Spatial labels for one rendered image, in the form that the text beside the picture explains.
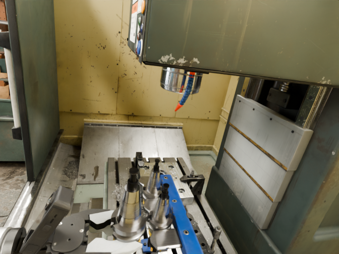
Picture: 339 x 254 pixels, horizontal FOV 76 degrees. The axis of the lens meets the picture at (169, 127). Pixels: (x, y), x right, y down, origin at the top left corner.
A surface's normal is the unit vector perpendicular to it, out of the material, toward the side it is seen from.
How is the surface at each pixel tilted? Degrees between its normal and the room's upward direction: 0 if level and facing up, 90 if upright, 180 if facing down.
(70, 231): 2
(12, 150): 90
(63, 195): 30
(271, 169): 90
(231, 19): 90
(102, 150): 24
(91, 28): 90
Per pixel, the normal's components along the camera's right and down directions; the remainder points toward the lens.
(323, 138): -0.96, -0.04
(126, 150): 0.20, -0.69
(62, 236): 0.13, -0.91
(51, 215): 0.23, 0.40
